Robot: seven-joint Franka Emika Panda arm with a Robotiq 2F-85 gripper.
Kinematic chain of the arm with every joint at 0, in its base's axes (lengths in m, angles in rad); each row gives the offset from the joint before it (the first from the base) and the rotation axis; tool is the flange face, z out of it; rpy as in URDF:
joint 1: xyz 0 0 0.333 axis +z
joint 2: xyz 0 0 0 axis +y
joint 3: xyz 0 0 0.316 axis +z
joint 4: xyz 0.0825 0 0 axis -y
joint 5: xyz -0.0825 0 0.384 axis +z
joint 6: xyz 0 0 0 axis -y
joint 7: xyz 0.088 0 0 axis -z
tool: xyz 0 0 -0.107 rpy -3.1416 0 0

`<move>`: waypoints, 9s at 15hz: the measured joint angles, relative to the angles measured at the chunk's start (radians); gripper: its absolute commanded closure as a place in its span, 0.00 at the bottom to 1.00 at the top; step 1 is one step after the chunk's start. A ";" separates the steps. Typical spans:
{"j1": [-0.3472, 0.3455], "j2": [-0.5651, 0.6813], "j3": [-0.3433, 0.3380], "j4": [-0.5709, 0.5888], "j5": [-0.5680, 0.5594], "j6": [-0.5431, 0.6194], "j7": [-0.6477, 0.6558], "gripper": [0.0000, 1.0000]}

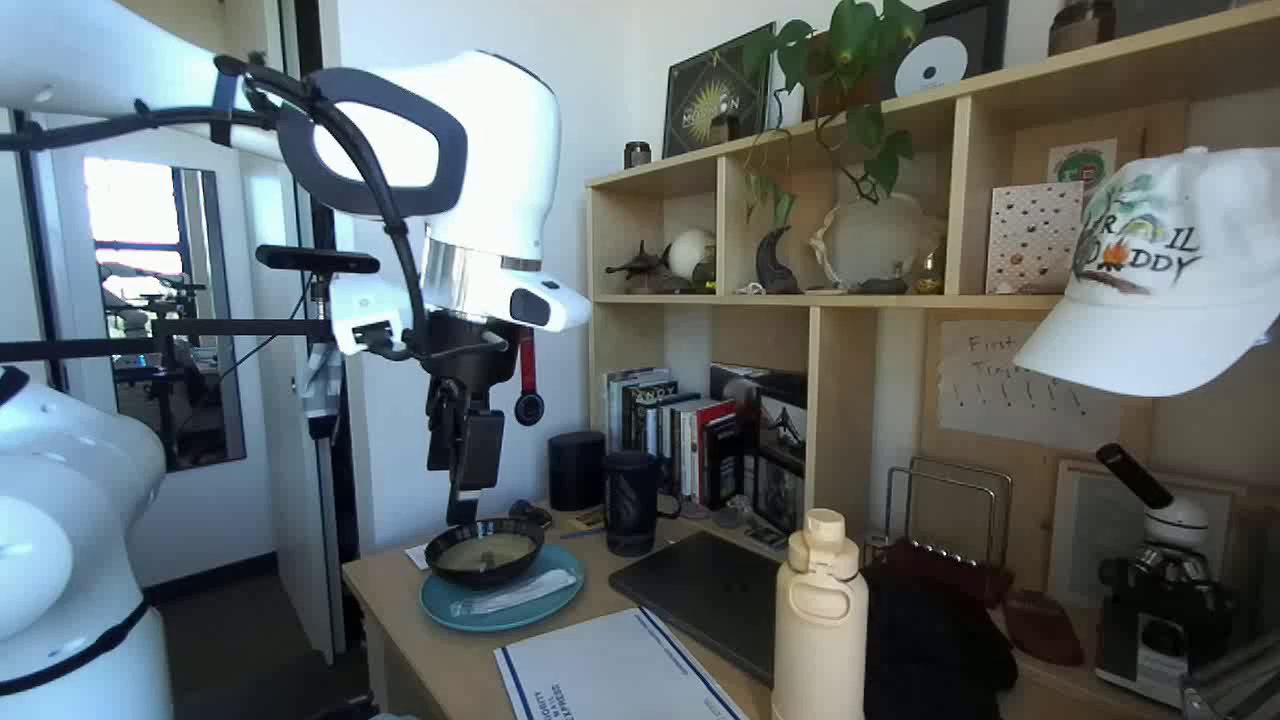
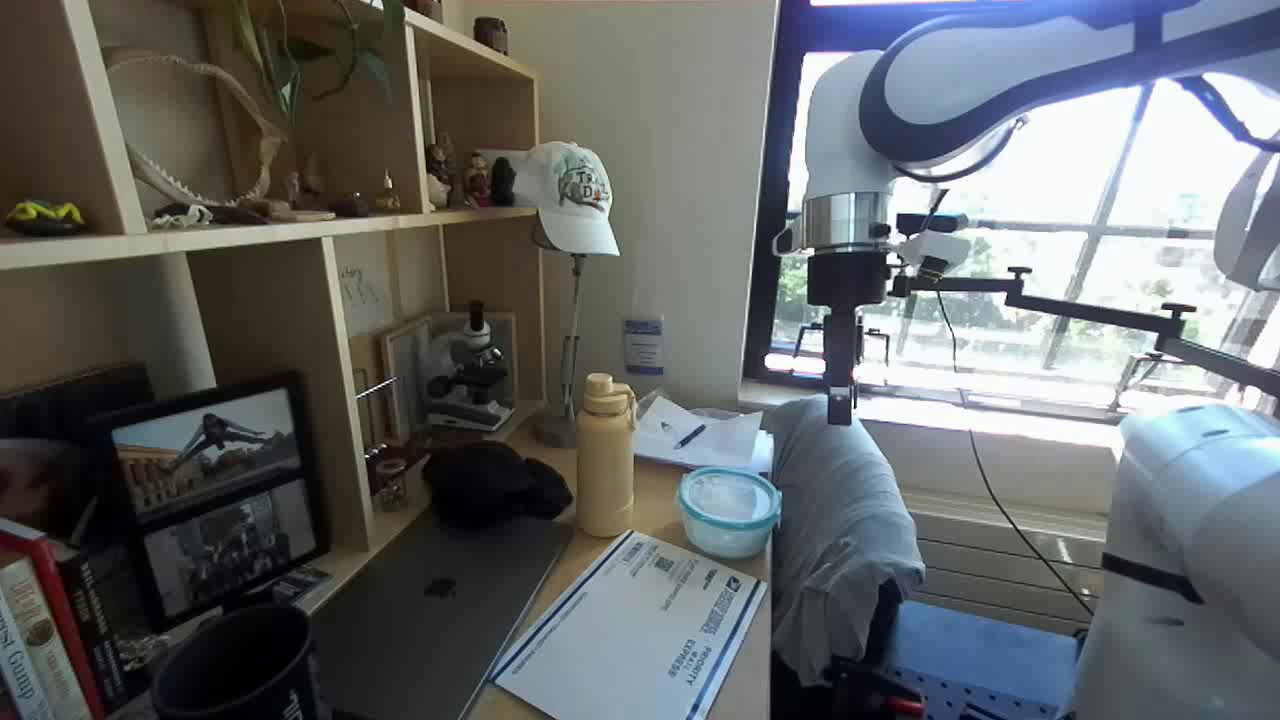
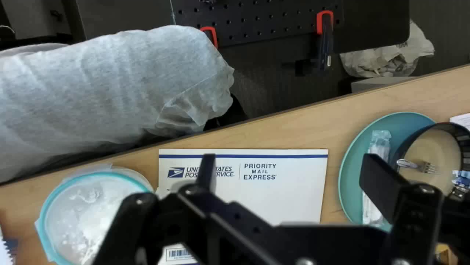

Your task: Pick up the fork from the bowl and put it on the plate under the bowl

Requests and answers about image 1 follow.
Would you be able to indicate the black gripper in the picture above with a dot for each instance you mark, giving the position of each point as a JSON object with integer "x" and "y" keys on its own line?
{"x": 472, "y": 446}

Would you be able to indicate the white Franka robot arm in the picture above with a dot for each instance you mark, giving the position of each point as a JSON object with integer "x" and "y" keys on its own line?
{"x": 494, "y": 163}

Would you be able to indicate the cream bowl with dark rim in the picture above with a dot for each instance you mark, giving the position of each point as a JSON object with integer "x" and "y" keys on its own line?
{"x": 462, "y": 566}

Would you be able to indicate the teal round plate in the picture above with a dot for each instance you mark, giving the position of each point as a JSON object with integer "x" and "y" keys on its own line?
{"x": 453, "y": 608}

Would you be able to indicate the small white paper slip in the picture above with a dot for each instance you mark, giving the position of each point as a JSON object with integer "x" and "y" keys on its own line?
{"x": 415, "y": 552}

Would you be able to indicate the white wrapped cutlery packet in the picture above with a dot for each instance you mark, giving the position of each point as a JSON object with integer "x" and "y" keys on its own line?
{"x": 525, "y": 588}

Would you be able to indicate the black cylinder speaker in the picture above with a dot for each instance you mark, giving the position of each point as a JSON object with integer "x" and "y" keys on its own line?
{"x": 577, "y": 468}

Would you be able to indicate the black ribbed mug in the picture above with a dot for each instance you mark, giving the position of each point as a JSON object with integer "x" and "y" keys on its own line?
{"x": 630, "y": 506}

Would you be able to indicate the white spine book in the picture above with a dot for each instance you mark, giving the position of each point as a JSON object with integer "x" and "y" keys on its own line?
{"x": 630, "y": 404}

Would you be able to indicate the white paper with blue edge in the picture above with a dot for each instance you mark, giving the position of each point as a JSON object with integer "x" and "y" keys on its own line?
{"x": 605, "y": 675}

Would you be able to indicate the dark grey laptop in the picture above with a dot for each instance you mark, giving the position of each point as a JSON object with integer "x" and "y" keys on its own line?
{"x": 702, "y": 601}

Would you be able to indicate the red and black book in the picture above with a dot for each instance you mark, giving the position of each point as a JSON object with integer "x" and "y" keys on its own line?
{"x": 722, "y": 458}

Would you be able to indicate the dark animal figurine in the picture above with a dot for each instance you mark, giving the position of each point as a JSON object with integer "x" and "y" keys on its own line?
{"x": 642, "y": 266}

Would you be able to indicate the white sphere ornament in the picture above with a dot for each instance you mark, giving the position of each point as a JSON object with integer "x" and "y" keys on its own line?
{"x": 691, "y": 254}

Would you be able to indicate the cream water bottle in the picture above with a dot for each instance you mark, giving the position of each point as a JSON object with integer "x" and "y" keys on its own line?
{"x": 818, "y": 626}

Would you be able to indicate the light wooden shelf unit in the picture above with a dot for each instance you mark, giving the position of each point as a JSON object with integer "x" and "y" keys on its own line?
{"x": 827, "y": 403}

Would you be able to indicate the black curved figurine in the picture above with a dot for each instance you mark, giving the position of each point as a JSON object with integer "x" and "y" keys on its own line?
{"x": 772, "y": 266}

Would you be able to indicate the small dark jar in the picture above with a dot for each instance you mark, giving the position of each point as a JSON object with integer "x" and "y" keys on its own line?
{"x": 637, "y": 152}

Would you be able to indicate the dark framed picture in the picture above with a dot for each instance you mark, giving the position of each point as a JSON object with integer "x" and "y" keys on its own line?
{"x": 718, "y": 95}

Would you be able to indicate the pencil drawing sheet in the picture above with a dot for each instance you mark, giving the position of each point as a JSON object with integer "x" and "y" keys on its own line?
{"x": 1012, "y": 385}

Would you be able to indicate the brown leather object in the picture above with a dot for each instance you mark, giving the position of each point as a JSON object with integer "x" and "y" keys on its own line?
{"x": 1047, "y": 631}

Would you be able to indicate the green trailing potted plant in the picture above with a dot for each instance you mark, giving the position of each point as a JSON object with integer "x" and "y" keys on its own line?
{"x": 861, "y": 55}

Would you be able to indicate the wood framed picture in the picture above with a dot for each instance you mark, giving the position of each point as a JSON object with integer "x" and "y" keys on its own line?
{"x": 1087, "y": 535}

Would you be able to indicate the white dotted card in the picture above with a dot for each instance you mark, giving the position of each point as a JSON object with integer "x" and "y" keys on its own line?
{"x": 1034, "y": 243}

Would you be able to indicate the black and white microscope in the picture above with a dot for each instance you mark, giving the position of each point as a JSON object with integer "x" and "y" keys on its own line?
{"x": 1162, "y": 614}

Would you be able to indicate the white printed baseball cap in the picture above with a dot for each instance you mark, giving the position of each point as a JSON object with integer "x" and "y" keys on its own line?
{"x": 1162, "y": 322}

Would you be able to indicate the brown vase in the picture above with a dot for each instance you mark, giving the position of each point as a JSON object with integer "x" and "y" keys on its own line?
{"x": 1081, "y": 24}

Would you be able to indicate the grey metal stand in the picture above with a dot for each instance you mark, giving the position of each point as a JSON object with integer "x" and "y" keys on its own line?
{"x": 1235, "y": 681}

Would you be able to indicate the black double photo frame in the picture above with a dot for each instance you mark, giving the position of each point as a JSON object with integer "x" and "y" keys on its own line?
{"x": 781, "y": 462}

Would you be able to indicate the black camera stand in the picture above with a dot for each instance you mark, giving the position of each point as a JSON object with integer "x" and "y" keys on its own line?
{"x": 202, "y": 328}

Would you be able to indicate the green print small frame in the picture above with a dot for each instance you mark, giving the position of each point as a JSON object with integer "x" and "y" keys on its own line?
{"x": 1081, "y": 163}

